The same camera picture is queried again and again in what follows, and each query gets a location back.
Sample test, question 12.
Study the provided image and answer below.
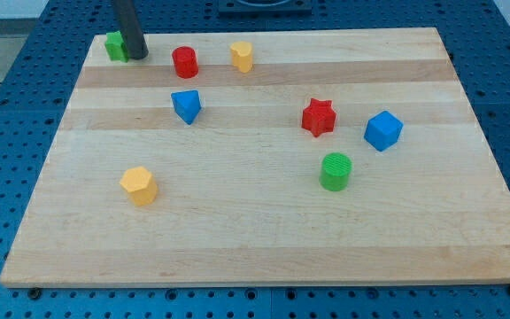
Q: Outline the red star block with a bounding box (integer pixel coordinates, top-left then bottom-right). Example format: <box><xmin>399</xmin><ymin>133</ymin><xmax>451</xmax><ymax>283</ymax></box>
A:
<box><xmin>301</xmin><ymin>98</ymin><xmax>336</xmax><ymax>137</ymax></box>

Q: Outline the green cylinder block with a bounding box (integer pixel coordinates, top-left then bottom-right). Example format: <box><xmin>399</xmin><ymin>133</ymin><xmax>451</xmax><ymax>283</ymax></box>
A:
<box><xmin>319</xmin><ymin>152</ymin><xmax>352</xmax><ymax>191</ymax></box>

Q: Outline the red cylinder block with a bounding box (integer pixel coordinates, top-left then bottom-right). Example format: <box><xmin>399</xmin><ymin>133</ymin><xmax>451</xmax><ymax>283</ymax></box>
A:
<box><xmin>172</xmin><ymin>46</ymin><xmax>199</xmax><ymax>79</ymax></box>

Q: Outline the blue triangle block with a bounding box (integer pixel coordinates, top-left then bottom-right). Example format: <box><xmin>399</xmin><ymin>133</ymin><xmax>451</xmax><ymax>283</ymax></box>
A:
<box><xmin>171</xmin><ymin>90</ymin><xmax>201</xmax><ymax>125</ymax></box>

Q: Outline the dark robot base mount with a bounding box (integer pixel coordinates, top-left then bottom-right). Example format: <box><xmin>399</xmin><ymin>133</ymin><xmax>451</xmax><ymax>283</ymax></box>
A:
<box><xmin>218</xmin><ymin>0</ymin><xmax>313</xmax><ymax>15</ymax></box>

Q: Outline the green star block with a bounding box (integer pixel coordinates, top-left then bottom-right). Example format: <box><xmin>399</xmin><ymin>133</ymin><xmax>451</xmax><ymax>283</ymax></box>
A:
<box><xmin>104</xmin><ymin>31</ymin><xmax>129</xmax><ymax>62</ymax></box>

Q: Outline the wooden board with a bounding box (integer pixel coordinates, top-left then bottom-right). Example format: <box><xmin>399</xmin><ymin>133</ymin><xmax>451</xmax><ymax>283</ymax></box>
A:
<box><xmin>0</xmin><ymin>27</ymin><xmax>510</xmax><ymax>288</ymax></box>

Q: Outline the blue cube block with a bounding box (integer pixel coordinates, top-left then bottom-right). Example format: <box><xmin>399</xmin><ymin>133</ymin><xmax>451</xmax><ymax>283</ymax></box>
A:
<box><xmin>364</xmin><ymin>111</ymin><xmax>404</xmax><ymax>152</ymax></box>

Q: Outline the yellow heart block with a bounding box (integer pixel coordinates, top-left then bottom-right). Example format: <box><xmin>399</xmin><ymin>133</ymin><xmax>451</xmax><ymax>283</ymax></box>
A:
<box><xmin>230</xmin><ymin>41</ymin><xmax>253</xmax><ymax>74</ymax></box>

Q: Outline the yellow hexagon block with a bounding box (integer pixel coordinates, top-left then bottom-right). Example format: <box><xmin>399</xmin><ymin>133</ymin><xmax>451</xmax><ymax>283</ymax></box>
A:
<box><xmin>120</xmin><ymin>166</ymin><xmax>158</xmax><ymax>206</ymax></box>

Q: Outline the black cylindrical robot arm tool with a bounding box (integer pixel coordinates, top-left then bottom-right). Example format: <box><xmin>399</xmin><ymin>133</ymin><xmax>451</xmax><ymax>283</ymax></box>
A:
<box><xmin>112</xmin><ymin>0</ymin><xmax>149</xmax><ymax>60</ymax></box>

